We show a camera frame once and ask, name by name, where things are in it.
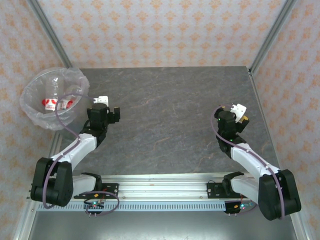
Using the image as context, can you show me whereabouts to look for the clear plastic-lined bin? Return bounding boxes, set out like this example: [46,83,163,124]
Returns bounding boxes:
[19,66,90,131]

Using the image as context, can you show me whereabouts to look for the right controller board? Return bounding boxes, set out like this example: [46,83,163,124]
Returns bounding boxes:
[224,199,256,215]

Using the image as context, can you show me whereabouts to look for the controller board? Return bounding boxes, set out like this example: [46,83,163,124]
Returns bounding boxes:
[83,198,106,210]
[224,199,256,215]

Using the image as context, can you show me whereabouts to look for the left controller board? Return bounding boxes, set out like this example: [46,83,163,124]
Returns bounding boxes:
[83,198,106,210]

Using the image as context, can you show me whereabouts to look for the grey metal panel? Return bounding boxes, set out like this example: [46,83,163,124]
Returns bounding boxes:
[14,211,309,240]

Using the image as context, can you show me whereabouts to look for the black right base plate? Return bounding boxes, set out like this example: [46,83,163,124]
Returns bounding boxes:
[206,181,227,200]

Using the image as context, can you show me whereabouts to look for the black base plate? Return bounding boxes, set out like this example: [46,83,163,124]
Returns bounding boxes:
[73,183,120,200]
[206,181,227,200]

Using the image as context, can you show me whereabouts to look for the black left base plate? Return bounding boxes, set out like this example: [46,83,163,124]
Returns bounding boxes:
[73,183,120,200]

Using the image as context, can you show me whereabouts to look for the aluminium mounting rail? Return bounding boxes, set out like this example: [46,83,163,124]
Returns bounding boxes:
[26,173,301,201]

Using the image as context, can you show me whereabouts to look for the aluminium frame post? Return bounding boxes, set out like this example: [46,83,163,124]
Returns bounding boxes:
[26,0,76,71]
[248,0,298,76]

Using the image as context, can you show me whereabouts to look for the slotted grey cable duct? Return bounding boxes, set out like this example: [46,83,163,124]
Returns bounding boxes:
[37,201,251,212]

